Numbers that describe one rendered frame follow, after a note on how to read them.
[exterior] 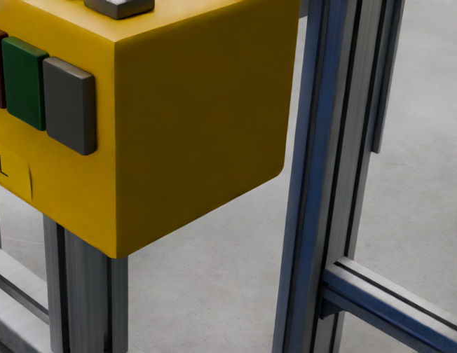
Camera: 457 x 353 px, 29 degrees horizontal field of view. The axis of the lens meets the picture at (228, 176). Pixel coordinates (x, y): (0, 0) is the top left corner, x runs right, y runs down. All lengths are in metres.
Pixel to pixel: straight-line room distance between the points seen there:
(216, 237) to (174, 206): 1.74
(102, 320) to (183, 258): 1.56
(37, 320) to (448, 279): 1.63
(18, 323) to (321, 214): 0.52
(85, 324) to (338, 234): 0.61
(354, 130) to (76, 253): 0.57
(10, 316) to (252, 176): 0.19
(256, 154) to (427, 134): 2.31
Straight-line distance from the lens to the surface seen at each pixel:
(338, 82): 0.89
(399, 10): 0.93
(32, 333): 0.49
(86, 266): 0.42
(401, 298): 1.00
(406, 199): 2.32
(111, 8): 0.30
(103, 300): 0.45
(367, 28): 0.90
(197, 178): 0.34
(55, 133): 0.32
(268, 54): 0.35
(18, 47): 0.32
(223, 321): 1.84
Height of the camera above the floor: 1.18
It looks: 31 degrees down
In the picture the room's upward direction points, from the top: 4 degrees clockwise
